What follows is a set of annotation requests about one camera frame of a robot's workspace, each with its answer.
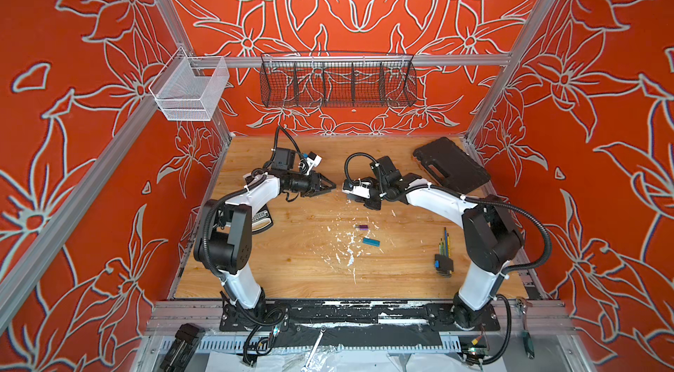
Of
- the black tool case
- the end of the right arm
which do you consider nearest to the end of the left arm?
the end of the right arm

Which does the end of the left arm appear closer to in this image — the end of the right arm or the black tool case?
the end of the right arm

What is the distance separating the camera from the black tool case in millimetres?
995
